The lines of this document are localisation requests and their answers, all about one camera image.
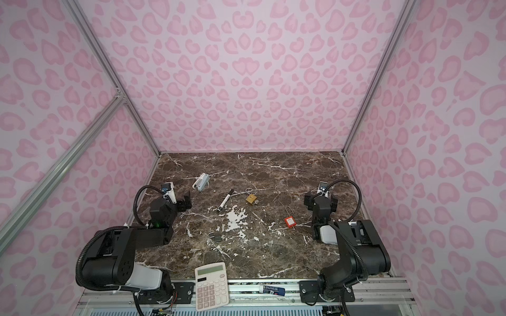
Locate white stapler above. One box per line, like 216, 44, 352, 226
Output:
192, 172, 210, 192

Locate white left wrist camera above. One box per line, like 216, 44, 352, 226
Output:
161, 182, 177, 204

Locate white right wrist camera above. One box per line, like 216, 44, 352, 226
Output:
317, 181, 329, 197

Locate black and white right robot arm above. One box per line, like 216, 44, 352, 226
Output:
299, 192, 391, 305

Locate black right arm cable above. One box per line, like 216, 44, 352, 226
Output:
323, 179, 363, 222

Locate white desk calculator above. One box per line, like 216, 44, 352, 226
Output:
194, 262, 229, 312

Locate red padlock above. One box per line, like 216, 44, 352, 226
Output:
284, 206, 297, 229

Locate brass padlock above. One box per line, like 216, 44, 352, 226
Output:
245, 188, 259, 205

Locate aluminium front rail frame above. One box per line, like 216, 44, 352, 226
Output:
74, 277, 420, 315

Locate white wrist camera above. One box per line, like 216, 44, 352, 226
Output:
161, 182, 177, 204
317, 181, 329, 197

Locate blue and white glue stick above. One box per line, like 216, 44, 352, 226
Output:
261, 285, 286, 296

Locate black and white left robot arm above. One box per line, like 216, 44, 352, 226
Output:
75, 192, 192, 304

